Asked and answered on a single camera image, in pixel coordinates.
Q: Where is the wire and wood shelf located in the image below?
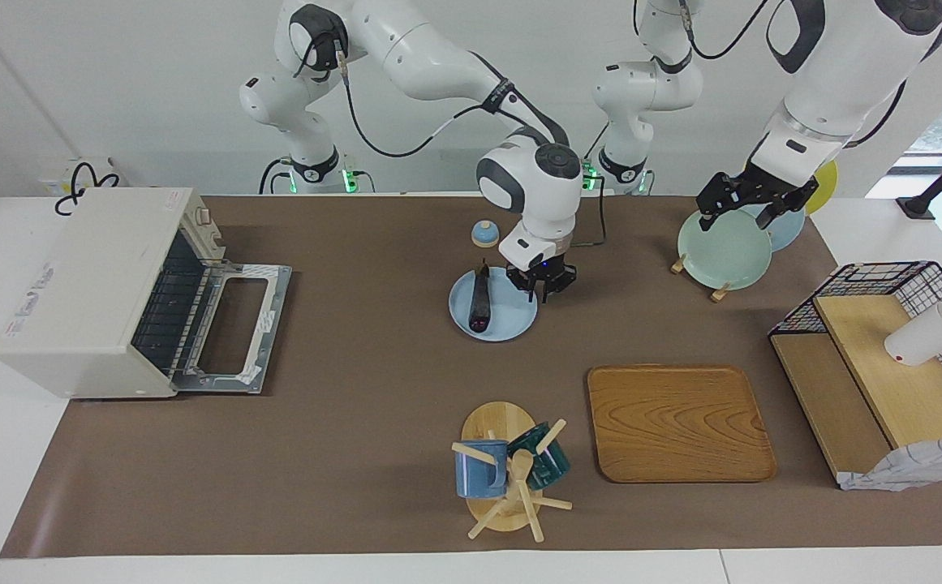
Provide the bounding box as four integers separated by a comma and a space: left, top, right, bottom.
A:
768, 261, 942, 487

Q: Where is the dark purple eggplant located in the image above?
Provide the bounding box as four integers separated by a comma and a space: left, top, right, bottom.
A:
469, 260, 493, 334

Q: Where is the black oven wire rack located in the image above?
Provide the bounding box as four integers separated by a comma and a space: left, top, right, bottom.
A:
131, 230, 224, 378

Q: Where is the white cup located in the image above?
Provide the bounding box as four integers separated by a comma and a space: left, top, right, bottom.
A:
884, 302, 942, 366

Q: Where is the grey patterned cloth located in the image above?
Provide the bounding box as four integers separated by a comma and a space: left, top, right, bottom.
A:
837, 436, 942, 492

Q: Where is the brown table mat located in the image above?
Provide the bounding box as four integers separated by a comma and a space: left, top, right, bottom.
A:
0, 195, 942, 559

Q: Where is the small light blue plate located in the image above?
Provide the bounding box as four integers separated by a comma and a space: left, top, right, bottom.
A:
449, 268, 539, 342

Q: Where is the blue mug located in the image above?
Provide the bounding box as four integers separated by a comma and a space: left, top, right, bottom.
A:
454, 440, 509, 499

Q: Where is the white power outlet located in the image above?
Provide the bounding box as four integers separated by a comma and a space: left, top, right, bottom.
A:
57, 157, 120, 195

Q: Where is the black coiled power cable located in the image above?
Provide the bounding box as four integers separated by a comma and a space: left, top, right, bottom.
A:
54, 162, 123, 216

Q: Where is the black left arm base cable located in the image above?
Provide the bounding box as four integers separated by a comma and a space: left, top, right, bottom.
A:
580, 122, 611, 192

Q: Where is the wooden plate rack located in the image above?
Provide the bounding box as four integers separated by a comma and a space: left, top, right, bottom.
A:
671, 254, 731, 303

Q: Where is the glass oven door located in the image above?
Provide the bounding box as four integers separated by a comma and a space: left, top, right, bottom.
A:
170, 261, 293, 396

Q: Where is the large light blue plate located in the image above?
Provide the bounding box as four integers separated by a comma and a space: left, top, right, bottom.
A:
734, 174, 806, 252

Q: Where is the pale green plate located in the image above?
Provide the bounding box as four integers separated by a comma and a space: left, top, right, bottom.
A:
677, 205, 773, 290

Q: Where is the cream toaster oven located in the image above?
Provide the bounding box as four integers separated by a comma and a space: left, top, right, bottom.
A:
0, 188, 228, 400

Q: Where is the wooden serving tray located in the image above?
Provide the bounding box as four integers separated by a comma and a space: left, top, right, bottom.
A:
587, 365, 778, 484

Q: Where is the black arm base cable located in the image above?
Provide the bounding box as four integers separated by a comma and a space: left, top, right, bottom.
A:
580, 122, 611, 192
258, 157, 293, 195

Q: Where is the wooden mug tree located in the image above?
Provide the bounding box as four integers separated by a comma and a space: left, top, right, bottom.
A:
452, 401, 574, 543

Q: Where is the black right arm base cable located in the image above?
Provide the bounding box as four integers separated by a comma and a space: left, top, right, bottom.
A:
258, 157, 293, 195

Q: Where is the yellow plate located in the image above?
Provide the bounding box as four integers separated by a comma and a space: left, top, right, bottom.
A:
742, 146, 838, 216

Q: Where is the dark green mug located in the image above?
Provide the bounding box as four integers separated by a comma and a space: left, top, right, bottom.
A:
508, 422, 571, 491

